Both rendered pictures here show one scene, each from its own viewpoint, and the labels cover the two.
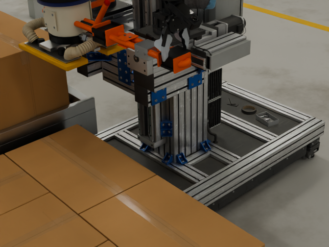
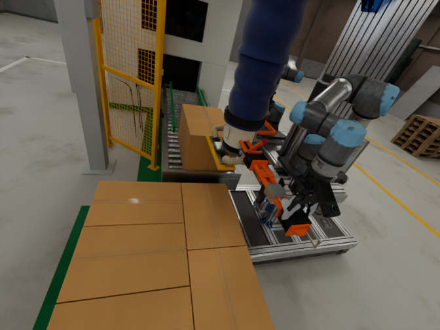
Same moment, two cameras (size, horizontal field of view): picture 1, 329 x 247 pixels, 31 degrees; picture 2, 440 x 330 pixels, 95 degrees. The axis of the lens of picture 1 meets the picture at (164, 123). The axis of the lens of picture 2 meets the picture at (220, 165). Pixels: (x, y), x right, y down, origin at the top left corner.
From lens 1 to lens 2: 126 cm
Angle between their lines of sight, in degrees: 16
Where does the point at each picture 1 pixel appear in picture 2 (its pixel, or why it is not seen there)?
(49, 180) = (189, 213)
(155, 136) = (262, 208)
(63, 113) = (222, 175)
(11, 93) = (198, 155)
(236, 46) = (337, 196)
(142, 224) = (217, 285)
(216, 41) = not seen: hidden behind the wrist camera
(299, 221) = (315, 296)
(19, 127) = (196, 172)
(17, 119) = (197, 167)
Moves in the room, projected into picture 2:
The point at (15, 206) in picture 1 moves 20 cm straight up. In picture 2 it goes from (161, 222) to (162, 201)
